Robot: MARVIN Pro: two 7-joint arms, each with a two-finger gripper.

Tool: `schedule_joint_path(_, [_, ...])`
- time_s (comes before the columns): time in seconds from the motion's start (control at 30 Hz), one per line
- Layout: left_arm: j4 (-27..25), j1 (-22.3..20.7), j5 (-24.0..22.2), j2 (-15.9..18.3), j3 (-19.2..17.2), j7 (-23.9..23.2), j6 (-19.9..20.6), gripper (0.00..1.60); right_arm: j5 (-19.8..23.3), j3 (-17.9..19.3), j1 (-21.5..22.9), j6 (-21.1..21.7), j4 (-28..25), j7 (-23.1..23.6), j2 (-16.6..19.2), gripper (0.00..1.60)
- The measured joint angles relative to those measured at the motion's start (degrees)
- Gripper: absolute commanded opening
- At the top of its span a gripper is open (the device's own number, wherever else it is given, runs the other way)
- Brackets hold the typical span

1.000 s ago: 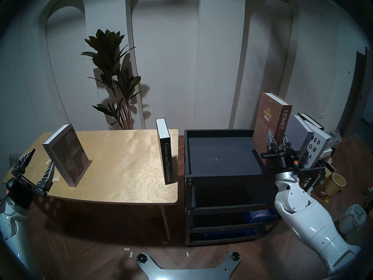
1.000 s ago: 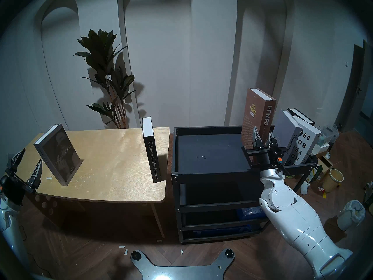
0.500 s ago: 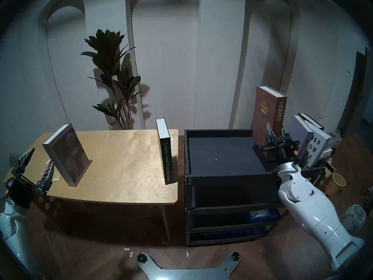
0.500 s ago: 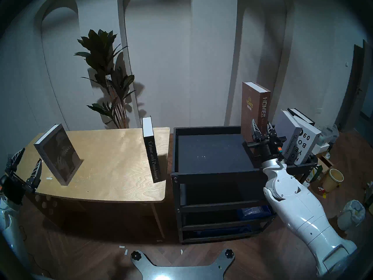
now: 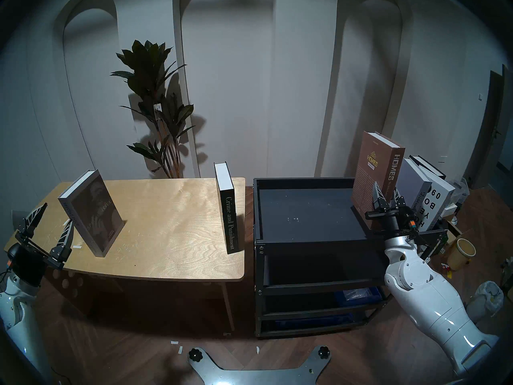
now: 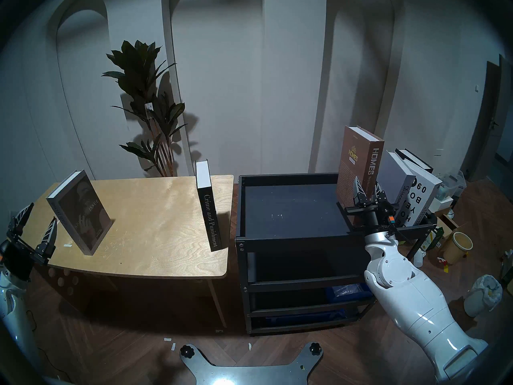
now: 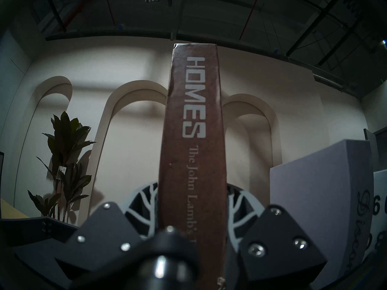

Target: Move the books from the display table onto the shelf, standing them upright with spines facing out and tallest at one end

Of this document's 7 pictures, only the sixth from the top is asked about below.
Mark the grey Discontent book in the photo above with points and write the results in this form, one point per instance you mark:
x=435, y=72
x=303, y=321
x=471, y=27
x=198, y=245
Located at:
x=394, y=175

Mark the black metal shelf cart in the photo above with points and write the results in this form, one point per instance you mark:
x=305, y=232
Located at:
x=296, y=211

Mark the white Designhotels Yearbook book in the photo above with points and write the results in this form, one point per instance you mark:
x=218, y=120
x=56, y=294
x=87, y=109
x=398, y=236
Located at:
x=425, y=191

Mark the brown cardboard box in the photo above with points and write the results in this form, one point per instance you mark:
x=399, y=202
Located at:
x=449, y=223

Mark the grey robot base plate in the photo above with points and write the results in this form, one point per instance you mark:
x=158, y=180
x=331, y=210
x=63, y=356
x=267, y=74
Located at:
x=248, y=372

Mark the wooden display table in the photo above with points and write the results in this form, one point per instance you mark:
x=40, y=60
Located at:
x=160, y=227

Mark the blue plastic bin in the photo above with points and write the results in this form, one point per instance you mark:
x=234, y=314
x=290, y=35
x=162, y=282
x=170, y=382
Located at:
x=308, y=316
x=348, y=291

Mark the tall green potted plant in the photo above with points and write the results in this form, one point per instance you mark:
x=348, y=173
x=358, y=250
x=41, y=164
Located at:
x=138, y=71

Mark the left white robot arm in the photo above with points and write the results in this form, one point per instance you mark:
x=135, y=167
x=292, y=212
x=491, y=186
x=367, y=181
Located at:
x=12, y=316

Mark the green and white carton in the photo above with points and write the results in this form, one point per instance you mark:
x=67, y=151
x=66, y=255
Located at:
x=435, y=238

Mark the dark door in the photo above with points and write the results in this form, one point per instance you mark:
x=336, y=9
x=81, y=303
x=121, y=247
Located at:
x=491, y=123

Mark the grey Special Issue book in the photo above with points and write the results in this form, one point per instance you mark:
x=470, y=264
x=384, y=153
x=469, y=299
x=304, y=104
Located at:
x=84, y=215

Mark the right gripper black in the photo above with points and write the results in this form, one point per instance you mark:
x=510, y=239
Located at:
x=374, y=217

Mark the yellow bucket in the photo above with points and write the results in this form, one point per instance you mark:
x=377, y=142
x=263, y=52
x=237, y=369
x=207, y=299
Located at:
x=457, y=248

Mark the white bagged trash bin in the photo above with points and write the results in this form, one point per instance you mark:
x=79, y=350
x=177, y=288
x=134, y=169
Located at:
x=483, y=294

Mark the brown Homes book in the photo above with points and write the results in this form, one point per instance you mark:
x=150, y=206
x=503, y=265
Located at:
x=352, y=163

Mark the small white bottle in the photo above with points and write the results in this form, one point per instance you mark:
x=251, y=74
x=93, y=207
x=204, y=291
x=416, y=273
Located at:
x=419, y=258

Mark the black Century book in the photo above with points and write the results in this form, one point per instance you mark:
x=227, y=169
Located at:
x=417, y=157

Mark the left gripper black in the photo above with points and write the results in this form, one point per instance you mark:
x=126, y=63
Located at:
x=18, y=258

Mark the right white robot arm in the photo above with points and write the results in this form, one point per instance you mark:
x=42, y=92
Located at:
x=417, y=300

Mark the black Crime and Punishment book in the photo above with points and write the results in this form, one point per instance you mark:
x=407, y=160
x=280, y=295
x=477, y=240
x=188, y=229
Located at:
x=208, y=211

